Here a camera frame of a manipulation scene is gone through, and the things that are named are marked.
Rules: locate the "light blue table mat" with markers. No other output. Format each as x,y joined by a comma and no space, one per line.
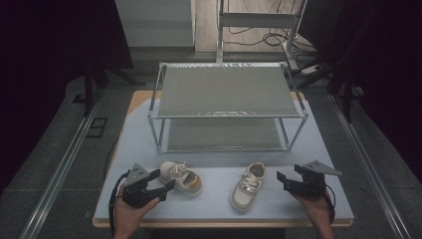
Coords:
212,205

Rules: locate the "white shoe with yellow heel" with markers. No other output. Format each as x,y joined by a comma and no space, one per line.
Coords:
181,178
248,189

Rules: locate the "grey two-tier shoe rack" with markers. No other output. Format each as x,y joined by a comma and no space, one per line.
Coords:
225,91

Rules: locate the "dark curtain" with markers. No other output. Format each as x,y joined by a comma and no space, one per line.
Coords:
388,66
43,66

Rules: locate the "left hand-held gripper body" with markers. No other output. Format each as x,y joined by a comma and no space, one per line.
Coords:
137,194

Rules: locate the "person's right hand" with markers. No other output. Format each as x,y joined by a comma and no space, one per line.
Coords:
315,209

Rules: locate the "white cabinet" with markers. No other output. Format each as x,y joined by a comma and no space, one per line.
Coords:
156,23

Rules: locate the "person's left hand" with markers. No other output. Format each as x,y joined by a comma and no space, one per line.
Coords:
127,214

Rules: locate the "black floor socket plate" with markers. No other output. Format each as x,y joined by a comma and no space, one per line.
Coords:
97,127

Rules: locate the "black metal stand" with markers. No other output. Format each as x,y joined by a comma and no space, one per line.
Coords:
89,86
335,78

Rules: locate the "white power strip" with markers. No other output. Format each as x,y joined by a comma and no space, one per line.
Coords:
310,69

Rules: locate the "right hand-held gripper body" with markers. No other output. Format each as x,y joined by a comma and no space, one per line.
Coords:
313,184

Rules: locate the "white metal frame stand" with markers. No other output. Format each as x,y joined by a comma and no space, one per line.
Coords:
258,20

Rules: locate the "metal floor rail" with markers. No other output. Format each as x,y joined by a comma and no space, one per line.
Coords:
368,166
59,172

